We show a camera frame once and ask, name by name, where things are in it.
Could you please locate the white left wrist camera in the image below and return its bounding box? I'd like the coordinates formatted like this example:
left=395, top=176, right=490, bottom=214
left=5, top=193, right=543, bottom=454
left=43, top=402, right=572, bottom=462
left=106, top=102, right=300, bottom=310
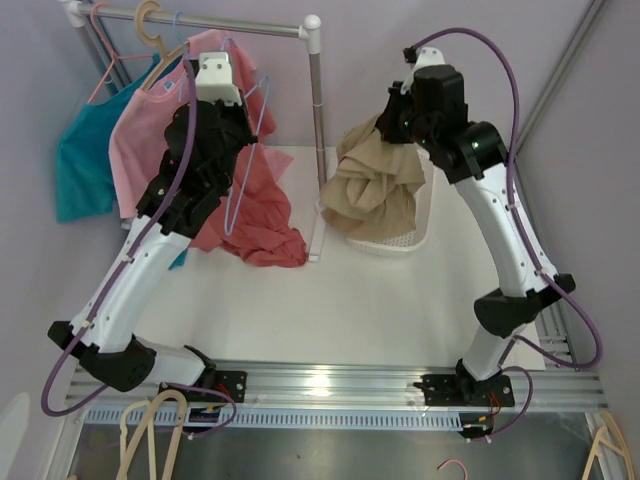
left=195, top=51, right=243, bottom=106

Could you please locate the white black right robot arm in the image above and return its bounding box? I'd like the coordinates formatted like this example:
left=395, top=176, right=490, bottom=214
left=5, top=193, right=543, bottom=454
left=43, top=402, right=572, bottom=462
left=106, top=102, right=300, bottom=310
left=376, top=64, right=560, bottom=407

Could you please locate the beige hangers bottom left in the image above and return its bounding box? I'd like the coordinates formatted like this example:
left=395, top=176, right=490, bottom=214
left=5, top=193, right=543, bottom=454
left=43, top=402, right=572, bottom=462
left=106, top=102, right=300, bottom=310
left=116, top=389, right=188, bottom=480

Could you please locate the white perforated plastic basket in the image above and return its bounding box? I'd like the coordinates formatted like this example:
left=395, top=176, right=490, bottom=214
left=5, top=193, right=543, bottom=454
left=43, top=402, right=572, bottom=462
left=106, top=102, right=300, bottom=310
left=347, top=148, right=434, bottom=258

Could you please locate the beige wooden hanger on rack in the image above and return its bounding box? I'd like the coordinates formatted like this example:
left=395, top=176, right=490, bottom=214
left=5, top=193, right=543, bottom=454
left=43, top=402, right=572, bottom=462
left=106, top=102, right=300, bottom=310
left=133, top=0, right=190, bottom=91

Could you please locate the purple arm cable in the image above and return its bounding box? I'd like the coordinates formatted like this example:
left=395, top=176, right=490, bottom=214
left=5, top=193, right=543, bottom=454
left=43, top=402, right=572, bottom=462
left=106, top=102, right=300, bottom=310
left=40, top=54, right=239, bottom=432
left=402, top=27, right=605, bottom=444

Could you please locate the teal t shirt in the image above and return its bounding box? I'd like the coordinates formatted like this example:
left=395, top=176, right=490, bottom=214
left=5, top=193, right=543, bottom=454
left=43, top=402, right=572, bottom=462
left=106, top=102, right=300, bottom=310
left=55, top=54, right=189, bottom=271

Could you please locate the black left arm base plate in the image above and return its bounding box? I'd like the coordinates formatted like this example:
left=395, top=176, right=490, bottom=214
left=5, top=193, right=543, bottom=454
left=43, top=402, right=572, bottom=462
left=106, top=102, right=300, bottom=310
left=158, top=368, right=247, bottom=403

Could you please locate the pink hanger on floor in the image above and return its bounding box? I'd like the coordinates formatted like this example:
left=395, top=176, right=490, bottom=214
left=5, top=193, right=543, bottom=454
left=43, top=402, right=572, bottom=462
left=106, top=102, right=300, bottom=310
left=436, top=458, right=469, bottom=480

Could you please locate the light blue wire hanger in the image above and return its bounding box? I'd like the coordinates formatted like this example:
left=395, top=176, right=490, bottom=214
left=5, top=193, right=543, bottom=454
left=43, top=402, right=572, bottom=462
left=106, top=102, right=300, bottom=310
left=172, top=10, right=192, bottom=103
left=222, top=36, right=274, bottom=236

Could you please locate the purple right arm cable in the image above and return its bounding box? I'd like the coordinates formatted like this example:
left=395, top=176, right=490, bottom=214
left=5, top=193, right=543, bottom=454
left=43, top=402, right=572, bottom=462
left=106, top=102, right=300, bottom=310
left=402, top=27, right=605, bottom=444

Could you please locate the coral red t shirt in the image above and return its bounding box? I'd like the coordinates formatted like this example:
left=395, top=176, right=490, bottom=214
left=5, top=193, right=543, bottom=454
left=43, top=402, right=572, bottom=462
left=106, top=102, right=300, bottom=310
left=189, top=44, right=308, bottom=270

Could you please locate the pink wire hanger on rack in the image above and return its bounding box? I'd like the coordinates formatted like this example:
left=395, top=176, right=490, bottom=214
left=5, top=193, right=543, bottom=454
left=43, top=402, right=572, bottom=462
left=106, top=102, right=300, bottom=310
left=86, top=1, right=160, bottom=105

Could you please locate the light pink t shirt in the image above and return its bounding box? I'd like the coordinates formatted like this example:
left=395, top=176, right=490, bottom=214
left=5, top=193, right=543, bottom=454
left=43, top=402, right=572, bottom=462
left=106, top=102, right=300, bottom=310
left=108, top=28, right=296, bottom=219

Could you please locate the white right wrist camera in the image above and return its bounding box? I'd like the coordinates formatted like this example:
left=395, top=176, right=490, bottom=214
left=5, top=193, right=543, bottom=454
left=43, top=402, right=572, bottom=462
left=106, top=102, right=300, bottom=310
left=400, top=46, right=445, bottom=95

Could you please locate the white slotted cable duct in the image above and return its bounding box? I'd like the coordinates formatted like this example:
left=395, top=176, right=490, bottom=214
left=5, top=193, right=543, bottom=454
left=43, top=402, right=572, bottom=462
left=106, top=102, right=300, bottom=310
left=82, top=407, right=464, bottom=432

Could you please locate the aluminium frame post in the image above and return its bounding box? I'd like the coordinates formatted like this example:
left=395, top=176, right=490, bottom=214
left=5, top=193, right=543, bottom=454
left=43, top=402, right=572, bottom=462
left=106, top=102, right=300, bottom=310
left=515, top=0, right=610, bottom=154

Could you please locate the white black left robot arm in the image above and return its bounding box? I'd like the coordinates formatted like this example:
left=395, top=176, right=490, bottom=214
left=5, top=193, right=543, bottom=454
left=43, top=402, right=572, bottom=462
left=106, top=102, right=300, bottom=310
left=48, top=100, right=257, bottom=392

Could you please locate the beige hanger bottom right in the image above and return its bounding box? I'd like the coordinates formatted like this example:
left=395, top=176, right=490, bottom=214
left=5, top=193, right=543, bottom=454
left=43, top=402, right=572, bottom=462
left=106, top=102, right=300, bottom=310
left=581, top=410, right=636, bottom=480

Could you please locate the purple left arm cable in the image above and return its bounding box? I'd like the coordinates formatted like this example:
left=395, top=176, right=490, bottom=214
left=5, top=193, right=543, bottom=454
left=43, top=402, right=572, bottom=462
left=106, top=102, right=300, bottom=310
left=40, top=54, right=239, bottom=432

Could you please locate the metal clothes rack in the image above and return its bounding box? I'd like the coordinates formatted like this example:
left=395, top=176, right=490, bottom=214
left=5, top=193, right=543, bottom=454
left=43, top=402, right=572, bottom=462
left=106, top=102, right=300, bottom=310
left=58, top=0, right=342, bottom=262

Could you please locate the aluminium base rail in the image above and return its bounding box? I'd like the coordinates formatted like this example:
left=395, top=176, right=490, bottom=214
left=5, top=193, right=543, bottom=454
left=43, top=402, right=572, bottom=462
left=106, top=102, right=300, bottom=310
left=64, top=355, right=609, bottom=414

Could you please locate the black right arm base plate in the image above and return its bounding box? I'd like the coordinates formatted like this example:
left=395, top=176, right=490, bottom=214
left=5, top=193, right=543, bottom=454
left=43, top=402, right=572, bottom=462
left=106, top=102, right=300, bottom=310
left=413, top=374, right=515, bottom=407

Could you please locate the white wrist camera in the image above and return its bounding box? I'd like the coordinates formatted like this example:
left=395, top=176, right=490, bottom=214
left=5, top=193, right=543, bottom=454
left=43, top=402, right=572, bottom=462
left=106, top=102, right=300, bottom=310
left=195, top=51, right=243, bottom=106
left=400, top=46, right=445, bottom=95

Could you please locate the beige t shirt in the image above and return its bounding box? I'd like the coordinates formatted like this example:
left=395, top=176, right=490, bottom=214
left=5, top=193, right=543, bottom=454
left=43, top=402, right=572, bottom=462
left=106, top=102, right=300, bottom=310
left=320, top=115, right=433, bottom=242

